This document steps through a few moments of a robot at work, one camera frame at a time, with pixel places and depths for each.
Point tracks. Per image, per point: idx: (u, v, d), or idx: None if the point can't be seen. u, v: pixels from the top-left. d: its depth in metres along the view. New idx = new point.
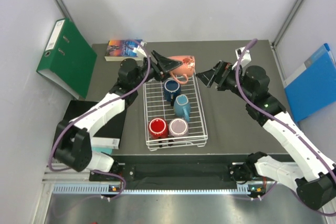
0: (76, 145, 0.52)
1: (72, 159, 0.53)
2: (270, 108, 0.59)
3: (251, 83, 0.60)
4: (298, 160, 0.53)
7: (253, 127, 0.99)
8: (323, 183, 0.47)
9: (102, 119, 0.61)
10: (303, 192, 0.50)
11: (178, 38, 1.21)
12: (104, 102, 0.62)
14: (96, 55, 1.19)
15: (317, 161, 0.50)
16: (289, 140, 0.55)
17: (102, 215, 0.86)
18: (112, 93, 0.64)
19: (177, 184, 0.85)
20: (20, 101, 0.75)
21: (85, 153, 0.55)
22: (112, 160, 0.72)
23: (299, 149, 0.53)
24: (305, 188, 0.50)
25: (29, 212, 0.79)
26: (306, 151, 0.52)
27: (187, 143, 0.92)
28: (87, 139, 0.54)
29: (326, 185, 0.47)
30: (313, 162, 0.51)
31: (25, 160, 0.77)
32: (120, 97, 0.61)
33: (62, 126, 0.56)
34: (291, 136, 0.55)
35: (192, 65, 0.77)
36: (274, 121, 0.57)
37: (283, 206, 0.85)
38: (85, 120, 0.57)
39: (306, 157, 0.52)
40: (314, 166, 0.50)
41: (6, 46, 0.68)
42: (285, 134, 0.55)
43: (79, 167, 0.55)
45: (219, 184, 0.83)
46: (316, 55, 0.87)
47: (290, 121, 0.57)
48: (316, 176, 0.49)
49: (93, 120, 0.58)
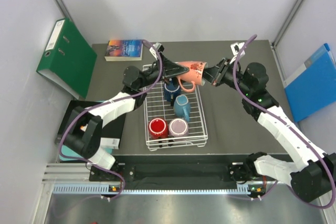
0: (89, 130, 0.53)
1: (82, 146, 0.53)
2: (264, 103, 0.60)
3: (251, 80, 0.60)
4: (290, 150, 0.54)
7: (253, 127, 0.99)
8: (313, 170, 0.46)
9: (114, 113, 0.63)
10: (297, 183, 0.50)
11: (178, 38, 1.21)
12: (118, 97, 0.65)
14: (96, 55, 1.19)
15: (307, 150, 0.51)
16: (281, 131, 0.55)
17: (102, 215, 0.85)
18: (123, 93, 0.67)
19: (177, 185, 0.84)
20: (20, 100, 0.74)
21: (95, 142, 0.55)
22: (113, 159, 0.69)
23: (290, 139, 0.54)
24: (297, 180, 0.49)
25: (29, 212, 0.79)
26: (297, 141, 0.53)
27: (187, 143, 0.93)
28: (100, 127, 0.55)
29: (316, 173, 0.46)
30: (303, 150, 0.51)
31: (25, 160, 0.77)
32: (132, 96, 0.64)
33: (77, 112, 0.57)
34: (282, 127, 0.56)
35: (199, 72, 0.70)
36: (266, 114, 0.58)
37: (282, 206, 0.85)
38: (99, 110, 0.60)
39: (297, 146, 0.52)
40: (303, 154, 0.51)
41: (6, 46, 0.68)
42: (276, 125, 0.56)
43: (86, 155, 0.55)
45: (219, 184, 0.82)
46: (316, 55, 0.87)
47: (282, 114, 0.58)
48: (306, 163, 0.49)
49: (106, 111, 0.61)
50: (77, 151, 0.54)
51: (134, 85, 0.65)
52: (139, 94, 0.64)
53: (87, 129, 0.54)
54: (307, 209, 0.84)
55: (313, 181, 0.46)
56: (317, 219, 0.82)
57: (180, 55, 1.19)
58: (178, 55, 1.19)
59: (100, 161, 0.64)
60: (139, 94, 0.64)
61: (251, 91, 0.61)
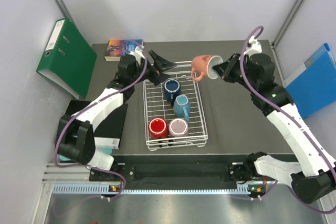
0: (80, 137, 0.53)
1: (77, 153, 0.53)
2: (277, 98, 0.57)
3: (256, 70, 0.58)
4: (300, 156, 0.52)
7: (253, 127, 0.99)
8: (321, 180, 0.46)
9: (103, 113, 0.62)
10: (300, 187, 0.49)
11: (178, 39, 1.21)
12: (104, 96, 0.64)
14: (96, 55, 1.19)
15: (319, 158, 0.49)
16: (293, 135, 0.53)
17: (102, 215, 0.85)
18: (109, 88, 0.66)
19: (177, 185, 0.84)
20: (19, 100, 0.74)
21: (90, 146, 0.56)
22: (112, 159, 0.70)
23: (302, 144, 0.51)
24: (301, 183, 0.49)
25: (29, 212, 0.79)
26: (310, 147, 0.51)
27: (187, 143, 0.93)
28: (91, 131, 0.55)
29: (324, 183, 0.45)
30: (315, 158, 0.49)
31: (25, 160, 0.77)
32: (119, 91, 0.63)
33: (64, 121, 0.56)
34: (295, 129, 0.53)
35: (207, 61, 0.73)
36: (279, 114, 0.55)
37: (283, 206, 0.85)
38: (86, 114, 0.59)
39: (308, 152, 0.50)
40: (314, 162, 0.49)
41: (6, 46, 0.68)
42: (290, 128, 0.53)
43: (83, 161, 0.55)
45: (219, 184, 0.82)
46: (316, 55, 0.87)
47: (296, 115, 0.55)
48: (316, 172, 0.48)
49: (94, 113, 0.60)
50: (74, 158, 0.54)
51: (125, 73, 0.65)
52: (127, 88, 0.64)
53: (79, 137, 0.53)
54: (308, 210, 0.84)
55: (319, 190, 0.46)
56: (317, 220, 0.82)
57: (180, 55, 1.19)
58: (178, 55, 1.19)
59: (98, 163, 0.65)
60: (127, 87, 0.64)
61: (259, 83, 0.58)
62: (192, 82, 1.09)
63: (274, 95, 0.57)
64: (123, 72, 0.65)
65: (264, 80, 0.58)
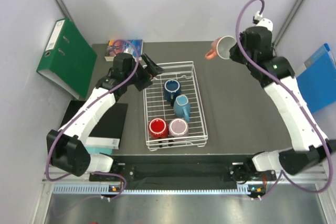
0: (71, 153, 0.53)
1: (71, 168, 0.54)
2: (277, 70, 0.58)
3: (253, 40, 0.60)
4: (293, 130, 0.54)
7: (254, 127, 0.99)
8: (311, 155, 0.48)
9: (93, 120, 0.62)
10: (288, 160, 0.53)
11: (178, 39, 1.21)
12: (92, 100, 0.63)
14: (96, 55, 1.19)
15: (312, 134, 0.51)
16: (290, 109, 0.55)
17: (102, 215, 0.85)
18: (98, 88, 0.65)
19: (177, 184, 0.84)
20: (19, 100, 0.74)
21: (83, 159, 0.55)
22: (111, 160, 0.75)
23: (297, 118, 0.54)
24: (289, 156, 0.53)
25: (29, 212, 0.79)
26: (304, 123, 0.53)
27: (187, 143, 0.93)
28: (81, 146, 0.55)
29: (313, 158, 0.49)
30: (307, 134, 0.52)
31: (25, 160, 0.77)
32: (109, 92, 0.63)
33: (52, 136, 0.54)
34: (292, 104, 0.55)
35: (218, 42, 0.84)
36: (279, 86, 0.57)
37: (282, 206, 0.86)
38: (74, 126, 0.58)
39: (302, 128, 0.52)
40: (306, 137, 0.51)
41: (6, 46, 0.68)
42: (286, 102, 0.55)
43: (80, 173, 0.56)
45: (219, 185, 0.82)
46: (316, 55, 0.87)
47: (295, 89, 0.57)
48: (307, 148, 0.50)
49: (83, 124, 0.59)
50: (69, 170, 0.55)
51: (119, 67, 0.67)
52: (117, 88, 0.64)
53: (70, 153, 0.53)
54: (307, 210, 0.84)
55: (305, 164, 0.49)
56: (317, 220, 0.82)
57: (180, 55, 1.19)
58: (178, 55, 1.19)
59: (97, 168, 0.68)
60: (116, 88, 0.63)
61: (257, 52, 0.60)
62: (192, 82, 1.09)
63: (275, 66, 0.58)
64: (118, 66, 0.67)
65: (262, 49, 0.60)
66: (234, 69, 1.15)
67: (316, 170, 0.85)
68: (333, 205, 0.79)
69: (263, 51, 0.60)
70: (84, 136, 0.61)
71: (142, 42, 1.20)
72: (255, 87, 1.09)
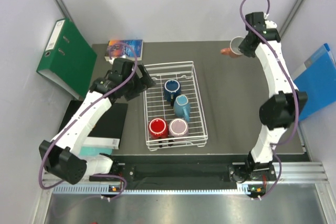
0: (63, 165, 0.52)
1: (65, 177, 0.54)
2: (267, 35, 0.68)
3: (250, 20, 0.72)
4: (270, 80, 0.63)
7: (254, 127, 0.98)
8: (279, 97, 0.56)
9: (86, 128, 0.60)
10: (265, 111, 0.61)
11: (178, 39, 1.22)
12: (85, 108, 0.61)
14: (96, 55, 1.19)
15: (284, 82, 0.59)
16: (270, 62, 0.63)
17: (102, 215, 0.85)
18: (92, 92, 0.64)
19: (177, 184, 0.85)
20: (19, 100, 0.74)
21: (77, 168, 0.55)
22: (111, 161, 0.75)
23: (274, 71, 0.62)
24: (265, 106, 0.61)
25: (29, 212, 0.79)
26: (281, 74, 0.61)
27: (187, 143, 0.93)
28: (74, 157, 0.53)
29: (280, 100, 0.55)
30: (280, 82, 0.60)
31: (25, 160, 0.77)
32: (103, 97, 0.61)
33: (45, 147, 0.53)
34: (272, 59, 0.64)
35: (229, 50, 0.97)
36: (265, 47, 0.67)
37: (282, 206, 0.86)
38: (67, 136, 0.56)
39: (276, 77, 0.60)
40: (279, 85, 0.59)
41: (6, 46, 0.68)
42: (268, 57, 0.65)
43: (74, 180, 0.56)
45: (219, 184, 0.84)
46: (316, 55, 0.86)
47: (277, 50, 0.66)
48: (276, 91, 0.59)
49: (75, 133, 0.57)
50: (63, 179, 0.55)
51: (118, 70, 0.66)
52: (112, 92, 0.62)
53: (62, 165, 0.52)
54: (308, 210, 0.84)
55: (275, 106, 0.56)
56: (317, 220, 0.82)
57: (180, 55, 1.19)
58: (178, 55, 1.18)
59: (96, 170, 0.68)
60: (109, 92, 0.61)
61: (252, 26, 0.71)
62: (192, 82, 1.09)
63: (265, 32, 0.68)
64: (117, 68, 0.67)
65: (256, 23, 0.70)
66: (234, 69, 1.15)
67: (316, 170, 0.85)
68: (333, 204, 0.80)
69: (257, 25, 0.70)
70: (79, 146, 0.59)
71: (142, 42, 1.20)
72: (255, 86, 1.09)
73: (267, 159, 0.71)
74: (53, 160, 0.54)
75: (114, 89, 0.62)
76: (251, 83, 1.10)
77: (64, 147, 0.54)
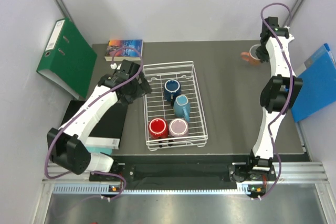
0: (71, 152, 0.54)
1: (70, 165, 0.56)
2: (279, 32, 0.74)
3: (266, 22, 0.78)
4: (274, 68, 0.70)
7: (254, 127, 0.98)
8: (275, 79, 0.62)
9: (94, 118, 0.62)
10: (263, 94, 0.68)
11: (178, 39, 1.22)
12: (93, 99, 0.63)
14: (96, 55, 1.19)
15: (284, 69, 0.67)
16: (275, 52, 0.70)
17: (102, 215, 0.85)
18: (100, 86, 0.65)
19: (177, 185, 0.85)
20: (19, 100, 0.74)
21: (83, 158, 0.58)
22: (111, 160, 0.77)
23: (277, 60, 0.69)
24: (264, 89, 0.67)
25: (29, 212, 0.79)
26: (283, 63, 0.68)
27: (187, 143, 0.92)
28: (81, 145, 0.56)
29: (277, 82, 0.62)
30: (281, 68, 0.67)
31: (25, 160, 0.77)
32: (110, 90, 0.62)
33: (53, 134, 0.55)
34: (277, 50, 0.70)
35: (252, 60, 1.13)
36: (274, 40, 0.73)
37: (282, 206, 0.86)
38: (75, 125, 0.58)
39: (279, 64, 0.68)
40: (280, 70, 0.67)
41: (6, 46, 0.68)
42: (274, 49, 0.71)
43: (78, 170, 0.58)
45: (219, 184, 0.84)
46: (316, 55, 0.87)
47: (284, 43, 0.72)
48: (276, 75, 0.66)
49: (83, 123, 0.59)
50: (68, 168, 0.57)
51: (126, 70, 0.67)
52: (118, 87, 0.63)
53: (69, 152, 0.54)
54: (307, 210, 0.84)
55: (272, 86, 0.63)
56: (317, 220, 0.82)
57: (180, 55, 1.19)
58: (178, 55, 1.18)
59: (97, 167, 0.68)
60: (117, 87, 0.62)
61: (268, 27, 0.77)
62: (192, 82, 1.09)
63: (276, 29, 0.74)
64: (125, 67, 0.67)
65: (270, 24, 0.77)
66: (234, 69, 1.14)
67: (316, 170, 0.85)
68: (333, 205, 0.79)
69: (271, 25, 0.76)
70: (85, 135, 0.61)
71: (142, 42, 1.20)
72: (255, 86, 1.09)
73: (267, 154, 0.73)
74: (59, 147, 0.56)
75: (121, 85, 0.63)
76: (252, 83, 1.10)
77: (73, 135, 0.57)
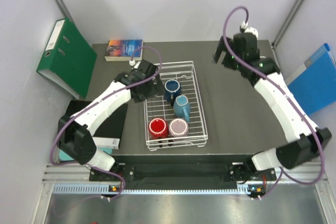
0: (77, 140, 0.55)
1: (75, 154, 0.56)
2: (265, 67, 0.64)
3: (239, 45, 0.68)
4: (283, 123, 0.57)
7: (254, 128, 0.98)
8: (302, 142, 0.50)
9: (105, 112, 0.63)
10: (282, 153, 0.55)
11: (178, 39, 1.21)
12: (108, 93, 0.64)
14: (96, 55, 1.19)
15: (301, 123, 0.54)
16: (276, 99, 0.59)
17: (102, 215, 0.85)
18: (116, 82, 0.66)
19: (178, 185, 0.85)
20: (19, 99, 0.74)
21: (88, 149, 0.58)
22: (112, 160, 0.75)
23: (287, 111, 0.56)
24: (283, 149, 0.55)
25: (29, 212, 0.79)
26: (293, 114, 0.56)
27: (187, 143, 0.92)
28: (88, 136, 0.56)
29: (305, 145, 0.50)
30: (297, 122, 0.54)
31: (25, 160, 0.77)
32: (125, 88, 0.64)
33: (64, 121, 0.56)
34: (280, 96, 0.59)
35: None
36: (265, 82, 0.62)
37: (282, 206, 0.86)
38: (86, 116, 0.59)
39: (292, 118, 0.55)
40: (296, 127, 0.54)
41: (6, 46, 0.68)
42: (274, 95, 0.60)
43: (82, 161, 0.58)
45: (219, 184, 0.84)
46: (316, 55, 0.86)
47: (282, 84, 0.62)
48: (297, 135, 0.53)
49: (95, 115, 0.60)
50: (73, 156, 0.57)
51: (143, 69, 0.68)
52: (134, 85, 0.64)
53: (76, 140, 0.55)
54: (307, 209, 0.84)
55: (299, 150, 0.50)
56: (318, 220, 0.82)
57: (180, 55, 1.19)
58: (178, 55, 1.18)
59: (98, 163, 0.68)
60: (133, 85, 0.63)
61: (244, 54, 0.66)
62: (192, 82, 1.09)
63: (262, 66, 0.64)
64: (143, 67, 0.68)
65: (249, 50, 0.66)
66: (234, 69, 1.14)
67: (316, 170, 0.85)
68: (333, 204, 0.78)
69: (249, 51, 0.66)
70: (94, 128, 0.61)
71: (142, 42, 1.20)
72: None
73: None
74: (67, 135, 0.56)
75: (136, 83, 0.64)
76: None
77: (82, 125, 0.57)
